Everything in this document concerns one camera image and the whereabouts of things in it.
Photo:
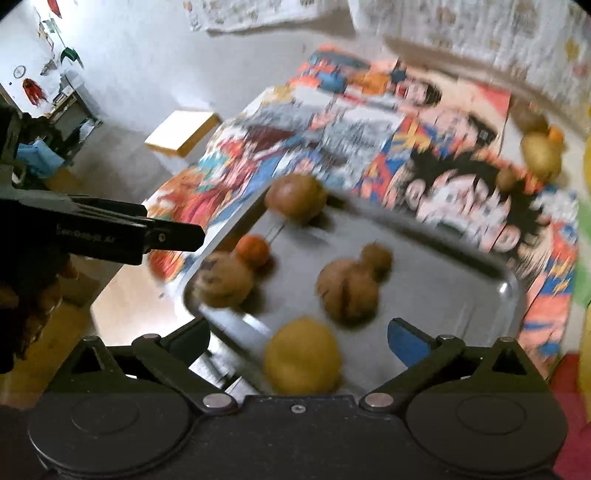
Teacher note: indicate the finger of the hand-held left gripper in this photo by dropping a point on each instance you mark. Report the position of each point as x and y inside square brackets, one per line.
[111, 207]
[175, 237]

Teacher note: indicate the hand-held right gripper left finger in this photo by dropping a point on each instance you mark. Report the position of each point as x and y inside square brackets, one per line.
[189, 341]

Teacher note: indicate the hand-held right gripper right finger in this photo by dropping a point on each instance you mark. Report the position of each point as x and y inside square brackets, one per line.
[406, 341]

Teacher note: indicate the grey metal tray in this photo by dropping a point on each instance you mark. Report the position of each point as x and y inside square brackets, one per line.
[438, 300]

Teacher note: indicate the striped pepino melon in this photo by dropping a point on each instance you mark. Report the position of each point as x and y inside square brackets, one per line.
[222, 280]
[347, 293]

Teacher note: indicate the small orange tangerine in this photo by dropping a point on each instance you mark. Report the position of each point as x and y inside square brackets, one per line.
[253, 250]
[555, 135]

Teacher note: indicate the brown kiwi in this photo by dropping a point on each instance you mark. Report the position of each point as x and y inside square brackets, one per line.
[376, 258]

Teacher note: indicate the round yellow pear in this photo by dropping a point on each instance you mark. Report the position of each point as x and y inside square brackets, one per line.
[302, 356]

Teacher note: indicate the oval brown sapodilla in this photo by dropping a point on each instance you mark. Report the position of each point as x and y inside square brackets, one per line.
[295, 197]

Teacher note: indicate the yellow green mango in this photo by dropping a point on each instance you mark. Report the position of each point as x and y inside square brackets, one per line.
[540, 156]

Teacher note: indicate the round brown sapodilla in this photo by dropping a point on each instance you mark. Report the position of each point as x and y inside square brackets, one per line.
[528, 117]

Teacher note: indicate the person's left hand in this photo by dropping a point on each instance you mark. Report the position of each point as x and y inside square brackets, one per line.
[32, 318]

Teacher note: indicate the blue cloth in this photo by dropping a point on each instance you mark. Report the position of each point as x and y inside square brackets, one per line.
[41, 158]

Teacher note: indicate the dark shelf unit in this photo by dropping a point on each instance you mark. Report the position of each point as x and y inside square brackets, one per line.
[74, 110]

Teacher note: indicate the white box with yellow tape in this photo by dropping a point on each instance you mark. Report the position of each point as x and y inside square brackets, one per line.
[182, 131]

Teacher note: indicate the straw hat character poster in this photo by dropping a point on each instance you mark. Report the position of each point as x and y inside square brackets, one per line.
[466, 203]

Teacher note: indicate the Winnie the Pooh cloth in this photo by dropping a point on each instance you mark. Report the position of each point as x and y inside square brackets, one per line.
[579, 392]

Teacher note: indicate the grey character drawing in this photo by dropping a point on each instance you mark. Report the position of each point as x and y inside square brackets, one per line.
[323, 124]

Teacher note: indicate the white printed cloth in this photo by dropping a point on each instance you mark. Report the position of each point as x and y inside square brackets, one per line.
[485, 32]
[249, 11]

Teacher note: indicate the cartoon boys poster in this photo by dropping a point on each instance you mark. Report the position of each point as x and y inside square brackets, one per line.
[415, 92]

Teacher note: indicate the red wall decoration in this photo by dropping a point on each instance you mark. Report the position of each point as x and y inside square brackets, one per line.
[34, 90]

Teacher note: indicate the round wall clock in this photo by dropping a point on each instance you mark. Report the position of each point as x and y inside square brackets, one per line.
[19, 72]

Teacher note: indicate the green wall decoration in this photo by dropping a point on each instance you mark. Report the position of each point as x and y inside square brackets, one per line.
[70, 56]

